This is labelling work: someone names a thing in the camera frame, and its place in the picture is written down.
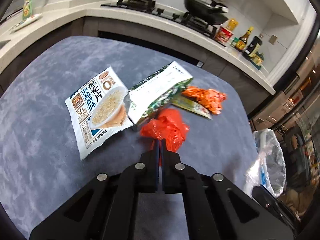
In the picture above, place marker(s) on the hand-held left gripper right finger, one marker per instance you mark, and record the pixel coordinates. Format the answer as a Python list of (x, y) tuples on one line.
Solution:
[(172, 172)]

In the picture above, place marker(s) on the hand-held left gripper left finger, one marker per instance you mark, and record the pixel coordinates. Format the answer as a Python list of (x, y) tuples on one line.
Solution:
[(147, 170)]

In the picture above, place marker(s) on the bin with clear liner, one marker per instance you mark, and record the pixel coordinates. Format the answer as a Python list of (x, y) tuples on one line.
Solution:
[(267, 155)]

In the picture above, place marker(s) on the red plastic bag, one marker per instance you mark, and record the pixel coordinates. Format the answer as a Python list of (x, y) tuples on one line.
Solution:
[(167, 127)]

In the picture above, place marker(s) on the small green sachet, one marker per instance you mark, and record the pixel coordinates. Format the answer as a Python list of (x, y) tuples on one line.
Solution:
[(192, 106)]

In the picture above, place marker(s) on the white and blue oatmeal packet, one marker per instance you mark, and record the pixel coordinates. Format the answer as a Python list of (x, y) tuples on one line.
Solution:
[(100, 110)]

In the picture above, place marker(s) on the black-framed glass door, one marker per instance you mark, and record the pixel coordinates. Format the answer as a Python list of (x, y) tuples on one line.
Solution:
[(300, 130)]

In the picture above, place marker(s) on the green and white snack packet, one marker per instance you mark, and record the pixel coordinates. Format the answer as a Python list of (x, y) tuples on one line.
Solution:
[(152, 90)]

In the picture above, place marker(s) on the orange crumpled plastic wrapper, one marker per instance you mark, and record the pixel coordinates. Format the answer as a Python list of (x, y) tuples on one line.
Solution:
[(207, 98)]

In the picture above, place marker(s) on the dark grey kitchen cabinet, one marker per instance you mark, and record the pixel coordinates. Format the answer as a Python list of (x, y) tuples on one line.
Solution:
[(150, 37)]

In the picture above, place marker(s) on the small green-lidded jar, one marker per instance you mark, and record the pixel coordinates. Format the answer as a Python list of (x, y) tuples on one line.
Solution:
[(235, 42)]

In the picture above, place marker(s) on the red instant noodle cup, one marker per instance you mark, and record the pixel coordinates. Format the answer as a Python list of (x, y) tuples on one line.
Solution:
[(223, 34)]

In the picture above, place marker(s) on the brown sauce bottle yellow cap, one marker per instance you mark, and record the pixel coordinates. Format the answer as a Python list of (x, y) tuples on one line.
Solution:
[(243, 41)]

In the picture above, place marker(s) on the dark soy sauce bottle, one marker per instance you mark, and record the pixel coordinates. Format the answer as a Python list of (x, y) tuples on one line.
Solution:
[(255, 46)]

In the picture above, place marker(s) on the white kitchen countertop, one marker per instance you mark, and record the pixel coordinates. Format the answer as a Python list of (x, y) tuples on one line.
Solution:
[(112, 15)]

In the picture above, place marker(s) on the black gas stove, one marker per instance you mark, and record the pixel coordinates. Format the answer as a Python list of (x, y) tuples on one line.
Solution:
[(160, 11)]

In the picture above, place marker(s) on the yellow seasoning packet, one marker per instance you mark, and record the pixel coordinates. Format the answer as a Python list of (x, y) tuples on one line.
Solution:
[(232, 25)]

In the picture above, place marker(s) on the black wok with lid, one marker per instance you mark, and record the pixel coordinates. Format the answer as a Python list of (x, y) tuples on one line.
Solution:
[(205, 11)]

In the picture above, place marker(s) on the green dish soap bottle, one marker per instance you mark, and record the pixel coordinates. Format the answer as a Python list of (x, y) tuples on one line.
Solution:
[(27, 6)]

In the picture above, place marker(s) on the grey wall socket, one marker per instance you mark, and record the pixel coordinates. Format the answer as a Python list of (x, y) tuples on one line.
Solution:
[(273, 39)]

